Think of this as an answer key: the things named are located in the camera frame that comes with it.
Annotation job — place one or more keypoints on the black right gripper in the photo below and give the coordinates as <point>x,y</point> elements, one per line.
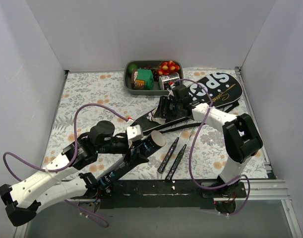
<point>164,109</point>

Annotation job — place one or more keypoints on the dark grape bunch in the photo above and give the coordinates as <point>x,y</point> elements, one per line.
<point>154,72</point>

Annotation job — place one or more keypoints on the red yellow fruit bunch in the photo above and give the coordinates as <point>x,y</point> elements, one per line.
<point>168,67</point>

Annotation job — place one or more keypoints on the right badminton racket handle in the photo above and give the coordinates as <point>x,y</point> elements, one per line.
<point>175,165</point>

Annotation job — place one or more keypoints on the black base bar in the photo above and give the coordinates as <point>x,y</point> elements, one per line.
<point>180,193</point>

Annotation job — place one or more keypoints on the badminton racket handle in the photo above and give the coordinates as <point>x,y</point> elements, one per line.
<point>168,155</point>
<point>175,165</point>

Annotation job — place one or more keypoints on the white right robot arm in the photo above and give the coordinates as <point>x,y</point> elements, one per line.
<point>241,138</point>

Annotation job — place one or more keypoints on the black sport racket bag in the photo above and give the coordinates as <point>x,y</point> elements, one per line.
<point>222,88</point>

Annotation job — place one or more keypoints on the green wrapped box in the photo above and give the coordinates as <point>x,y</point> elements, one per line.
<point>142,79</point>

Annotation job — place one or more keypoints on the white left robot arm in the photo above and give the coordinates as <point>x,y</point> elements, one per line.
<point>44,188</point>

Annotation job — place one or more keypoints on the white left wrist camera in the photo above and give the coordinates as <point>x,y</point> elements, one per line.
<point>134,133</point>

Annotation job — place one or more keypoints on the green lime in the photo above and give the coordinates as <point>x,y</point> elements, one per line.
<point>131,68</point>

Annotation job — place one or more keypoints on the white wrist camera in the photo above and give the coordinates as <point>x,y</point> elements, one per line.
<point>134,133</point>
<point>172,84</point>

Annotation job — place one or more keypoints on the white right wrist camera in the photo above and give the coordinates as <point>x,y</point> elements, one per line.
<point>172,84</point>

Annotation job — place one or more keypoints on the black shuttlecock tube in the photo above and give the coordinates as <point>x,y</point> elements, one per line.
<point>152,143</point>

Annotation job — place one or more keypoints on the black printed can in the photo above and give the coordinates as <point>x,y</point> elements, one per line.
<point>166,80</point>

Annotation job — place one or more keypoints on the left badminton racket handle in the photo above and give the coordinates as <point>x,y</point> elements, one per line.
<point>168,155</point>

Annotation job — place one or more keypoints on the grey plastic tray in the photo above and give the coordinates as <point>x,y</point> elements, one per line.
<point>155,91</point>

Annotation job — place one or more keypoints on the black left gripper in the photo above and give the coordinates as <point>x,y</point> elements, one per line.
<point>131,153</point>

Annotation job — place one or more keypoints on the white feather shuttlecock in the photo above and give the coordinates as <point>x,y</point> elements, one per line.
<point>156,119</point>

